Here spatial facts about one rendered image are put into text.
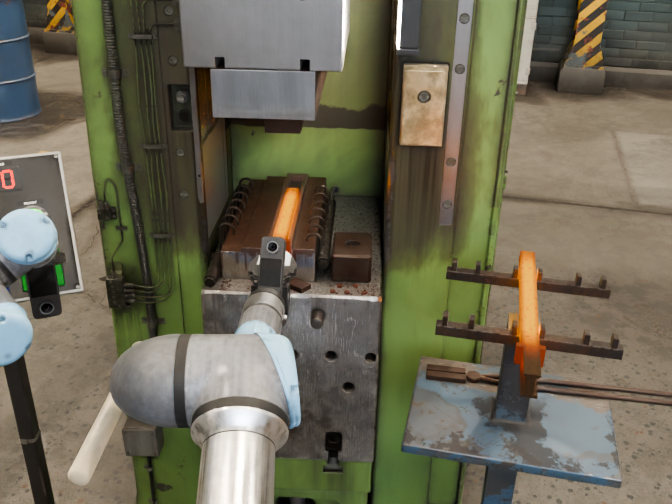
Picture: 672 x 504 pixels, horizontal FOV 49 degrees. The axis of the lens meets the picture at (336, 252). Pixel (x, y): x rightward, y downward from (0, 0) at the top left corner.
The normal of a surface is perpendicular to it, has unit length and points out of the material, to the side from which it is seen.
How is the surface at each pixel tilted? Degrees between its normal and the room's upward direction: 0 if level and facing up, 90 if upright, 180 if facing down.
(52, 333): 0
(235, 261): 90
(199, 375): 45
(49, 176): 60
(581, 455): 0
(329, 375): 90
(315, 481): 90
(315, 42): 90
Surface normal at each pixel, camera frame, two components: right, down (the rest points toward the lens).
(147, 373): -0.34, -0.30
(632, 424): 0.02, -0.89
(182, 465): -0.05, 0.45
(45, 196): 0.33, -0.07
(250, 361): 0.07, -0.65
